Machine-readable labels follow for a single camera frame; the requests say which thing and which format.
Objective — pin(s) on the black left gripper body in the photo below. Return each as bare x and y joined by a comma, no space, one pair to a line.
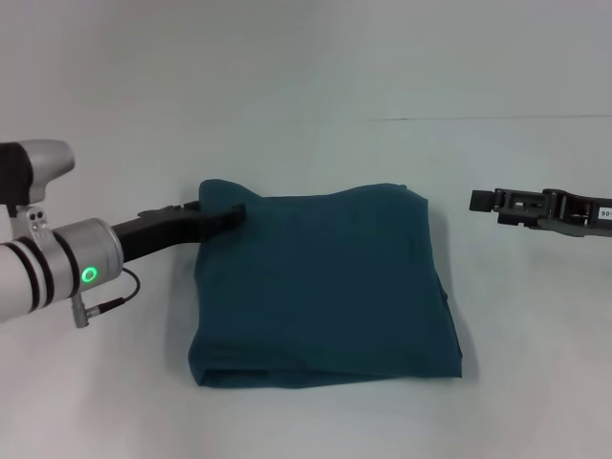
162,232

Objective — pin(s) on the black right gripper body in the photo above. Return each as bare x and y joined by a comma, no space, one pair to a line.
569,212

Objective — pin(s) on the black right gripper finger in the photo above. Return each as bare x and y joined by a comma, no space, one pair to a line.
507,203

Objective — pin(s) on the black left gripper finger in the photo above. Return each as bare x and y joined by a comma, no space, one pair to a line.
191,205
227,219

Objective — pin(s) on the teal blue t-shirt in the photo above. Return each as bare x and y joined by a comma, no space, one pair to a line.
325,277

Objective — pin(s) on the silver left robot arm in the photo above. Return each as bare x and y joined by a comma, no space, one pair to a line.
43,248

